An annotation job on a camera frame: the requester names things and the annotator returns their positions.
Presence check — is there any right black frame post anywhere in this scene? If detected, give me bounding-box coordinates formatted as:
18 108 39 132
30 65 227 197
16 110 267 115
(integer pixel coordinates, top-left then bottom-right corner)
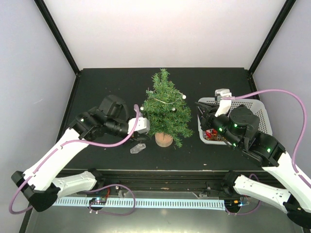
248 0 296 75

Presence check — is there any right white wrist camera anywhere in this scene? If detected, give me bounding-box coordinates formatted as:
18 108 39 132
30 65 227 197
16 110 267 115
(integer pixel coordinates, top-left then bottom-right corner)
215 88 232 117

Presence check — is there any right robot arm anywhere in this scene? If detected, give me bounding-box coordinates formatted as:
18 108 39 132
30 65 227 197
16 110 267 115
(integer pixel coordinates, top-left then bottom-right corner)
195 102 311 229

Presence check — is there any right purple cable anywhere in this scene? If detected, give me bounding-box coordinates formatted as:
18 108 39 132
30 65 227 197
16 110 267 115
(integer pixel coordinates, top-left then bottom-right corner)
225 89 311 189

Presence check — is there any purple cable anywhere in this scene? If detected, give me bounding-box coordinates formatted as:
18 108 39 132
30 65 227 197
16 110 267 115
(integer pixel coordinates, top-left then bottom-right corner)
8 104 140 216
225 89 311 189

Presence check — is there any left black frame post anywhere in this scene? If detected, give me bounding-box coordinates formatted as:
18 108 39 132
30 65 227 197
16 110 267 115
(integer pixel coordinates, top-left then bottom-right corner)
34 0 80 76

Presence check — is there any wooden tree base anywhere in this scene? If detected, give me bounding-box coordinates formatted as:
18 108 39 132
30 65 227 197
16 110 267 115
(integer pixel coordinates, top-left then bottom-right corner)
155 133 173 148

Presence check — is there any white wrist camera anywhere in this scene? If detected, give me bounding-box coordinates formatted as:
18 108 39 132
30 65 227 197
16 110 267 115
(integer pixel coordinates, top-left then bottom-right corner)
128 117 150 134
215 88 232 117

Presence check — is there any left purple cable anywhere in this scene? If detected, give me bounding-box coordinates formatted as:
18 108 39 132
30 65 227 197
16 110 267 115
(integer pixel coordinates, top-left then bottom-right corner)
8 104 140 216

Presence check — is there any small green christmas tree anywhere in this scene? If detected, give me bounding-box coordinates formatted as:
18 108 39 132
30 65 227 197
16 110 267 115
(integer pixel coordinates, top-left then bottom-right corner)
140 68 193 148

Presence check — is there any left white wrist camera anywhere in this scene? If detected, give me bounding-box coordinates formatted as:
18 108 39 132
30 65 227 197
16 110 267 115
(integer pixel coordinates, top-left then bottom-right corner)
128 117 150 134

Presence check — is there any black frame post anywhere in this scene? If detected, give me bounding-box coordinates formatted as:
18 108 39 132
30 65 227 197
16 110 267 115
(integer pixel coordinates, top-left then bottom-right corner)
34 0 80 76
248 0 296 75

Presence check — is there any white slotted cable duct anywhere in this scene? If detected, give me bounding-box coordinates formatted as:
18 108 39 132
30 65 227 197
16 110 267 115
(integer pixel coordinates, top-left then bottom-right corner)
53 197 225 211

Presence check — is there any clear battery box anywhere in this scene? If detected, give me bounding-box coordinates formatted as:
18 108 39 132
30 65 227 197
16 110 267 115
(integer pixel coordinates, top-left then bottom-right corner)
130 143 146 154

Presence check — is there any white bulb light string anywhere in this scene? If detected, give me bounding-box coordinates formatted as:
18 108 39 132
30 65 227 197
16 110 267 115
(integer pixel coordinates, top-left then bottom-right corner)
148 89 188 113

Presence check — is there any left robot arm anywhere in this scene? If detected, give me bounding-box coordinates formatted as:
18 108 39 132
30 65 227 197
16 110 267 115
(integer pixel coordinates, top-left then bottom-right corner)
9 95 150 215

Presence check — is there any white perforated plastic basket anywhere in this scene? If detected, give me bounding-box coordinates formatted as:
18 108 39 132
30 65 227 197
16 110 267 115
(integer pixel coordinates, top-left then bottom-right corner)
198 99 273 146

